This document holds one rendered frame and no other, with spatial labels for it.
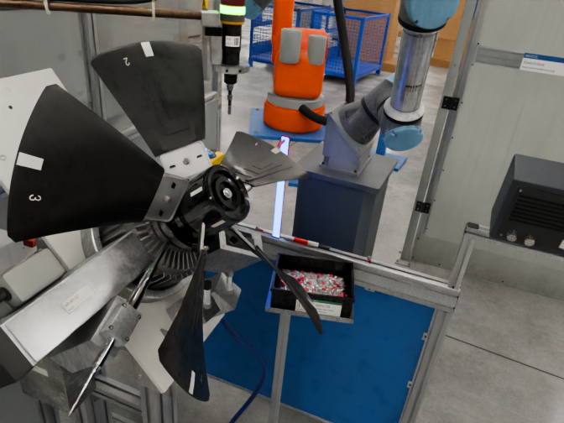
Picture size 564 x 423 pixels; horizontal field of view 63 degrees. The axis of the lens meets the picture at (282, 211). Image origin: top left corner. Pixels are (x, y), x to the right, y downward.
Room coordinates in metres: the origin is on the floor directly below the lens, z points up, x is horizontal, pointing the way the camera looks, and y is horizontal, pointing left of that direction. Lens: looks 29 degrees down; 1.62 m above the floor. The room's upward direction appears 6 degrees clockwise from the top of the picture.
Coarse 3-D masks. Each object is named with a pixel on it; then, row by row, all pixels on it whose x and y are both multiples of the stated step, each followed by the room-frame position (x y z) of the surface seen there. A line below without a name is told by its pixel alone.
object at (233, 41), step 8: (224, 24) 0.86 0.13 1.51; (232, 24) 0.86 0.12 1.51; (224, 32) 0.86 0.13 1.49; (232, 32) 0.86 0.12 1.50; (240, 32) 0.87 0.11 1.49; (224, 40) 0.86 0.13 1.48; (232, 40) 0.86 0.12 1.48; (240, 40) 0.87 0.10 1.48; (224, 48) 0.86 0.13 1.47; (232, 48) 0.86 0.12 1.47; (240, 48) 0.87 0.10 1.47; (224, 56) 0.86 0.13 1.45; (232, 56) 0.86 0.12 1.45; (224, 64) 0.86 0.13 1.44; (232, 64) 0.86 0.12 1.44; (224, 80) 0.87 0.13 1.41; (232, 80) 0.87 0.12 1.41
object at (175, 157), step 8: (192, 144) 0.85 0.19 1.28; (200, 144) 0.85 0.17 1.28; (168, 152) 0.84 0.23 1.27; (176, 152) 0.84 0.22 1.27; (184, 152) 0.84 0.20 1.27; (192, 152) 0.84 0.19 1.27; (200, 152) 0.85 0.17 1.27; (160, 160) 0.83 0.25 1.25; (168, 160) 0.83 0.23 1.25; (176, 160) 0.83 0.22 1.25; (192, 160) 0.83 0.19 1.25; (200, 160) 0.84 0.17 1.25; (208, 160) 0.84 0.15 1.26; (168, 168) 0.82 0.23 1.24; (176, 168) 0.82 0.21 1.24; (184, 168) 0.82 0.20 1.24; (192, 168) 0.82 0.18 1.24; (200, 168) 0.83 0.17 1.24; (184, 176) 0.81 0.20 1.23; (192, 176) 0.82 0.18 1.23
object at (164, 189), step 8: (168, 176) 0.72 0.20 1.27; (176, 176) 0.74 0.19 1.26; (160, 184) 0.71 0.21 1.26; (168, 184) 0.72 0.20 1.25; (176, 184) 0.74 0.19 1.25; (184, 184) 0.75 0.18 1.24; (160, 192) 0.72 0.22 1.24; (168, 192) 0.73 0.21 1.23; (176, 192) 0.74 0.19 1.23; (184, 192) 0.75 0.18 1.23; (160, 200) 0.72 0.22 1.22; (176, 200) 0.74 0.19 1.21; (152, 208) 0.70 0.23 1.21; (160, 208) 0.72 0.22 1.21; (168, 208) 0.73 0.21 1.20; (176, 208) 0.74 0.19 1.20; (152, 216) 0.71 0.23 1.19; (168, 216) 0.73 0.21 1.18
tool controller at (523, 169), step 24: (528, 168) 1.01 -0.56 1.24; (552, 168) 1.01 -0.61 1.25; (504, 192) 1.01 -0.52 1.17; (528, 192) 0.96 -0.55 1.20; (552, 192) 0.94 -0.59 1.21; (504, 216) 0.99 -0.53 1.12; (528, 216) 0.96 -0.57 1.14; (552, 216) 0.95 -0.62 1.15; (504, 240) 1.00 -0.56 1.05; (528, 240) 0.96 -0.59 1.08; (552, 240) 0.96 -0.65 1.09
